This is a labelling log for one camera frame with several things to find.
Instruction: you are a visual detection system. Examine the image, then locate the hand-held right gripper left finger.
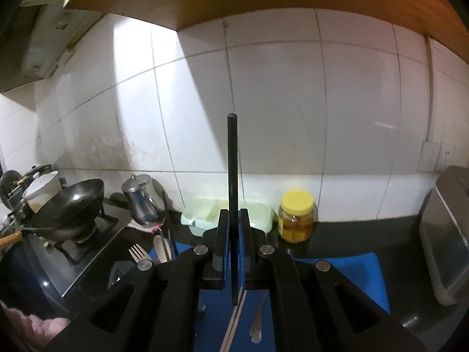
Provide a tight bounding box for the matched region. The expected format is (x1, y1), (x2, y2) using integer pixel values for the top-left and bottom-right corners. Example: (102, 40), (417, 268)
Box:
(44, 209), (231, 352)

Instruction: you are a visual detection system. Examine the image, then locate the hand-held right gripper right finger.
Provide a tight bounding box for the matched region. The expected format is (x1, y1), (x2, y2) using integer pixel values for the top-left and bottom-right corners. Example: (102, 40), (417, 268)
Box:
(238, 208), (427, 352)

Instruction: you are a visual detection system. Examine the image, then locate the metal fork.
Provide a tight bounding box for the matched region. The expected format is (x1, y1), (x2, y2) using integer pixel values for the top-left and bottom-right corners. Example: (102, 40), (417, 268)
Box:
(128, 244), (147, 265)

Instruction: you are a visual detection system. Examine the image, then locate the purple translucent plastic cup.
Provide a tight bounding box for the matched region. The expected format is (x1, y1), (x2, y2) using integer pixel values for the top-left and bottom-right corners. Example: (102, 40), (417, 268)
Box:
(108, 238), (180, 294)

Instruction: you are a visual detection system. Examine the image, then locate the person's left forearm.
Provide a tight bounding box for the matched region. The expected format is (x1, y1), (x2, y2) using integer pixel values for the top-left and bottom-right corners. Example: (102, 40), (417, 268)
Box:
(0, 299), (72, 352)

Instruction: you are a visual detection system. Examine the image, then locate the green plastic seasoning box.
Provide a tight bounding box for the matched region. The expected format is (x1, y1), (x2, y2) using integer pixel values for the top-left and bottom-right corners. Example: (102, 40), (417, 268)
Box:
(180, 197), (273, 237)

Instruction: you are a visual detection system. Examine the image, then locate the glass jar with yellow lid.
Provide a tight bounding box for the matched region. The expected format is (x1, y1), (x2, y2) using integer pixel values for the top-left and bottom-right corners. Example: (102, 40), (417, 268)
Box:
(277, 190), (317, 244)

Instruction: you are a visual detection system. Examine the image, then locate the brown chopstick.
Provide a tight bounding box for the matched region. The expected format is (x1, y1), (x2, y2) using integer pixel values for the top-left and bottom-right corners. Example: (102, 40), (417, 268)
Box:
(225, 305), (242, 352)
(219, 312), (237, 352)

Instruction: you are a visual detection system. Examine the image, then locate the pink patterned cloth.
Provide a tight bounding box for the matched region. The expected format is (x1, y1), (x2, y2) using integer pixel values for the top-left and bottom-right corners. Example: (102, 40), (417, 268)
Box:
(128, 218), (165, 233)

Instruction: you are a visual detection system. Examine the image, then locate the steel kettle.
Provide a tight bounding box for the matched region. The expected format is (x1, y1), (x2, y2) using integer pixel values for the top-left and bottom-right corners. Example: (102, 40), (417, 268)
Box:
(122, 175), (162, 225)

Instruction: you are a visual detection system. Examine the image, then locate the blue mat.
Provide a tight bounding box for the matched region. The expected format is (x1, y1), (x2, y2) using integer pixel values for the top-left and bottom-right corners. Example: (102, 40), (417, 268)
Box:
(147, 244), (390, 352)

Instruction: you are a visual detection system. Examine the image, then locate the black gas stove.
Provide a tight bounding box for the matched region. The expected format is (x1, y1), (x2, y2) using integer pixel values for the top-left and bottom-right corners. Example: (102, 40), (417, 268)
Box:
(0, 196), (129, 299)

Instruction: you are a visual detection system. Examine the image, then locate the white ceramic pot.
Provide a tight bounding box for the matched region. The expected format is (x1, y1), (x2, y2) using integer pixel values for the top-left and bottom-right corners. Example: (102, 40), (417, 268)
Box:
(23, 171), (61, 213)

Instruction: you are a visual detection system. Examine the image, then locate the round pot lid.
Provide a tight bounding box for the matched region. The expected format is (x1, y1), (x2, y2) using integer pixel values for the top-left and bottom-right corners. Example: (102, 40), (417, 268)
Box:
(0, 170), (23, 206)

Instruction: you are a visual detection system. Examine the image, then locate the grey range hood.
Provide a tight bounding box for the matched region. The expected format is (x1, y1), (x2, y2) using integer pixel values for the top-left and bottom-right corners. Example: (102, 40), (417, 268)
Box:
(0, 4), (107, 94)

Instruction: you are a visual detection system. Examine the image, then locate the black wok with wooden handle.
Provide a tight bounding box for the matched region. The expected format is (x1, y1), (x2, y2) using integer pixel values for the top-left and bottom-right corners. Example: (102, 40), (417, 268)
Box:
(0, 178), (105, 250)

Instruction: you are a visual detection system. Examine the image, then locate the white wall socket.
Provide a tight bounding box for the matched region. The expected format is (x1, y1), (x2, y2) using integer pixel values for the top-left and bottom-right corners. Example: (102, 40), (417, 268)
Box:
(441, 143), (463, 169)
(419, 140), (443, 174)

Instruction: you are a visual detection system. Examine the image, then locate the white wall cable conduit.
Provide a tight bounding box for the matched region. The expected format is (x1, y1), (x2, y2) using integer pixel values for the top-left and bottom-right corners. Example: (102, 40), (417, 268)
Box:
(424, 35), (435, 142)

